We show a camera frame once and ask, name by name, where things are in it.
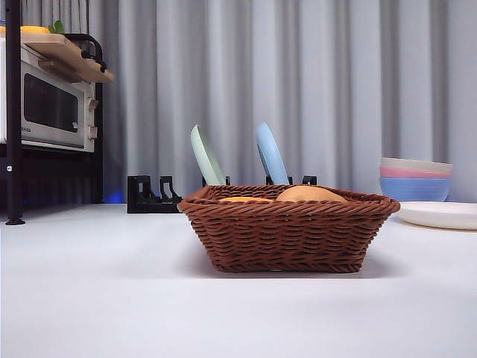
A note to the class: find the orange corn cob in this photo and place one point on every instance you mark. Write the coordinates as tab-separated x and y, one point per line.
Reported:
246	200

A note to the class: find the tan potato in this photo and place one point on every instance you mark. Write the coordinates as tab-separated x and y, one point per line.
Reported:
309	194

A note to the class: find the brown wicker basket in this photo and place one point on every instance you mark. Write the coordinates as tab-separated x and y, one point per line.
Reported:
290	235

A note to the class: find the pale green plate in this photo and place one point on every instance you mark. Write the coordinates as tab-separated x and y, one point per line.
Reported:
206	160

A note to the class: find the pale blue plate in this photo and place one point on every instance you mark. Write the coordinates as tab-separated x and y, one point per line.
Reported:
272	156

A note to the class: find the black dish rack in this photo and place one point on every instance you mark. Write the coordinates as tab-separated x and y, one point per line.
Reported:
153	203

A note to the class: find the grey curtain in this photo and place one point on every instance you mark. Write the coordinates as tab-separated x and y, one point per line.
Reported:
335	93

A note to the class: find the pink bowl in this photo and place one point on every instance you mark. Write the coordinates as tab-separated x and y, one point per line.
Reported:
406	173

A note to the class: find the blue bowl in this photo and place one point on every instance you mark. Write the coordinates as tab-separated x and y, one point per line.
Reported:
413	188

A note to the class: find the cream bowl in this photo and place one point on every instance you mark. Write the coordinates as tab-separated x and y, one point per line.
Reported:
413	164

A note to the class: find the white microwave oven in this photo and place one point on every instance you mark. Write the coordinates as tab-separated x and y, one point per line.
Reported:
52	100

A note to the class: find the white flat plate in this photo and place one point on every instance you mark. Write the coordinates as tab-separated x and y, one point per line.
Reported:
439	215

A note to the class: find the wooden cutting board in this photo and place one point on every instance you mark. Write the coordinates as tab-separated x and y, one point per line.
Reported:
67	56

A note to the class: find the green toy leaf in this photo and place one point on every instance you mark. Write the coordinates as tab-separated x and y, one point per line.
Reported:
57	26

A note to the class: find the yellow toy fruit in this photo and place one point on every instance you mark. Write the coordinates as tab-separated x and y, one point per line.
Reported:
34	30

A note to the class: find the black metal shelf frame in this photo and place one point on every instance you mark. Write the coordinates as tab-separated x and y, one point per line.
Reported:
12	112

